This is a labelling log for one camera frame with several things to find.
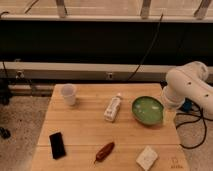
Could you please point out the blue power box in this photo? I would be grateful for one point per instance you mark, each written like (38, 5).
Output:
(187, 105)

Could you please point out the white sponge block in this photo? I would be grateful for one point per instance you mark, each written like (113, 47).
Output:
(147, 158)

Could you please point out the black object on floor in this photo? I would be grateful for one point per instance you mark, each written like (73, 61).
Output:
(4, 133)

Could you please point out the black smartphone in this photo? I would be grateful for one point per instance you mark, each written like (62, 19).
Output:
(57, 145)

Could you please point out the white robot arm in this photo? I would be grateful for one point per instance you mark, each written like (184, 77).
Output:
(188, 81)

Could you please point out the white plastic bottle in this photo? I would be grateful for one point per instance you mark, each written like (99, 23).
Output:
(113, 108)

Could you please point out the green bowl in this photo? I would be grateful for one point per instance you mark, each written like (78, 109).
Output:
(148, 110)

